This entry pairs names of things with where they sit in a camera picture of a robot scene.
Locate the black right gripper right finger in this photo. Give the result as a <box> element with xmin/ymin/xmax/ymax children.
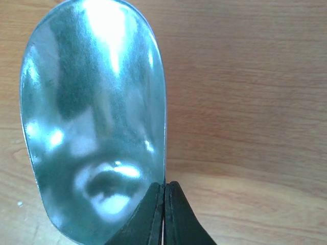
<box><xmin>163</xmin><ymin>181</ymin><xmax>215</xmax><ymax>245</ymax></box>

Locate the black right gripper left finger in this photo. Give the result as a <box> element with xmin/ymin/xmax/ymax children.
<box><xmin>106</xmin><ymin>182</ymin><xmax>164</xmax><ymax>245</ymax></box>

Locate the silver metal scoop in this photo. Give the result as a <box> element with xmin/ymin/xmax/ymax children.
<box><xmin>20</xmin><ymin>1</ymin><xmax>167</xmax><ymax>244</ymax></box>

